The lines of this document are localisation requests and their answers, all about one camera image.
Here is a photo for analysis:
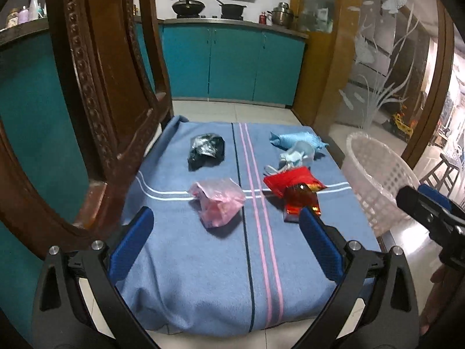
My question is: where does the yellow toy truck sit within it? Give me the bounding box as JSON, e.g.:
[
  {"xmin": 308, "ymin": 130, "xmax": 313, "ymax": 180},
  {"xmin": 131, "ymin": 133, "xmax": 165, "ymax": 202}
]
[{"xmin": 389, "ymin": 104, "xmax": 414, "ymax": 143}]

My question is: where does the person's right hand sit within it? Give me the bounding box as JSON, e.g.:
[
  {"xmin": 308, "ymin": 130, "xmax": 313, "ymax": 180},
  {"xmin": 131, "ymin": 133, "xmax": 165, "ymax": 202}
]
[{"xmin": 419, "ymin": 265, "xmax": 456, "ymax": 335}]

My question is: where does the dark green crumpled wrapper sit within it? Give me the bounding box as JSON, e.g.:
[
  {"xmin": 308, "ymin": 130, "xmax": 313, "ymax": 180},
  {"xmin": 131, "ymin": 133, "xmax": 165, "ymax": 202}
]
[{"xmin": 187, "ymin": 133, "xmax": 226, "ymax": 171}]

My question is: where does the black wok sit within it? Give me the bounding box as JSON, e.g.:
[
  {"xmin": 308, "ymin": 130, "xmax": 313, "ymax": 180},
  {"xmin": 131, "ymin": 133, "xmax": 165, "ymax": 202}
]
[{"xmin": 172, "ymin": 0, "xmax": 205, "ymax": 18}]

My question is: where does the brown wooden chair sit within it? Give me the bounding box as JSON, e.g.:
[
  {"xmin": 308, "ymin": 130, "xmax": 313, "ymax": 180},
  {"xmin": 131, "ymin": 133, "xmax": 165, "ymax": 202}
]
[{"xmin": 1, "ymin": 0, "xmax": 174, "ymax": 259}]

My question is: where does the pink plastic waste basket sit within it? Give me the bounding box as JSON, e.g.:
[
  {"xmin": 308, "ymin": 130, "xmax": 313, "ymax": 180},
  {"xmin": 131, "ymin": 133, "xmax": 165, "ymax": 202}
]
[{"xmin": 341, "ymin": 131, "xmax": 419, "ymax": 237}]

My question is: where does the light blue face mask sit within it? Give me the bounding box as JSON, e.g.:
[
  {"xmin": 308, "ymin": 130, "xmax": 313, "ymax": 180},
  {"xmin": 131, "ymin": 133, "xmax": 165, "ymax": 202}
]
[{"xmin": 264, "ymin": 141, "xmax": 315, "ymax": 176}]

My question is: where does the black cooking pot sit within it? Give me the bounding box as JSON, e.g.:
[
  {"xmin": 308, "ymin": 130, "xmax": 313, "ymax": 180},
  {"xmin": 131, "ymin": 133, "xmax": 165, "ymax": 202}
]
[{"xmin": 216, "ymin": 0, "xmax": 246, "ymax": 21}]

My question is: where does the blue crumpled glove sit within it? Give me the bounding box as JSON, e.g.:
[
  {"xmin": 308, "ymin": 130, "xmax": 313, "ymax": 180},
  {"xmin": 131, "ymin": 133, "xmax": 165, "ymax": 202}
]
[{"xmin": 269, "ymin": 131, "xmax": 329, "ymax": 150}]

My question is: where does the white spray bottle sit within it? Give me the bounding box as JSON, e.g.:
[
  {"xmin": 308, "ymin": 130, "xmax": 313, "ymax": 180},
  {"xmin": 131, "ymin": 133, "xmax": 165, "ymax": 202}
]
[{"xmin": 28, "ymin": 0, "xmax": 40, "ymax": 21}]

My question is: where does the frosted glass door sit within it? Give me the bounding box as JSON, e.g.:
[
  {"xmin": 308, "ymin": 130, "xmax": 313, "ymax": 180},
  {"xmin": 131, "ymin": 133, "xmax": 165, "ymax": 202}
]
[{"xmin": 330, "ymin": 0, "xmax": 439, "ymax": 154}]

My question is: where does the wooden stool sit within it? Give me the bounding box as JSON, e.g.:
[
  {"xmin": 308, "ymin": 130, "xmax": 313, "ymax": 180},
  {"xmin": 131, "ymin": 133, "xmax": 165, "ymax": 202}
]
[{"xmin": 420, "ymin": 153, "xmax": 461, "ymax": 197}]

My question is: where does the blue striped cloth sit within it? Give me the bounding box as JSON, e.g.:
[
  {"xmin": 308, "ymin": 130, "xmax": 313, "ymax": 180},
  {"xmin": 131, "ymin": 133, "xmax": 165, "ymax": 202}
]
[{"xmin": 116, "ymin": 115, "xmax": 382, "ymax": 338}]

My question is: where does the red foil snack bag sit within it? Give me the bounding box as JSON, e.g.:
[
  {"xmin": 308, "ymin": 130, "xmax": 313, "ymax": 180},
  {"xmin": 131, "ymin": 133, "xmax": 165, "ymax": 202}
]
[{"xmin": 263, "ymin": 166, "xmax": 326, "ymax": 223}]

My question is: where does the pink crumpled plastic bag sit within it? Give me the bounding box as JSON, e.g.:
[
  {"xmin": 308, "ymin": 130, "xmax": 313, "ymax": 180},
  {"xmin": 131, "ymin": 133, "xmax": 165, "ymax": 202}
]
[{"xmin": 189, "ymin": 178, "xmax": 246, "ymax": 229}]

